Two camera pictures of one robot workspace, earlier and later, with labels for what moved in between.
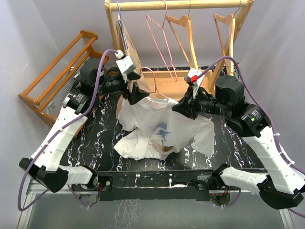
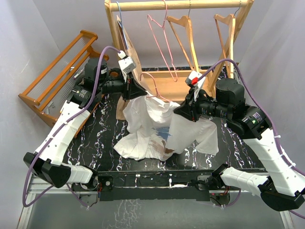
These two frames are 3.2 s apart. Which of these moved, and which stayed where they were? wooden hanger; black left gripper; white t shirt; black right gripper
Moved: white t shirt
Stayed: black left gripper; wooden hanger; black right gripper
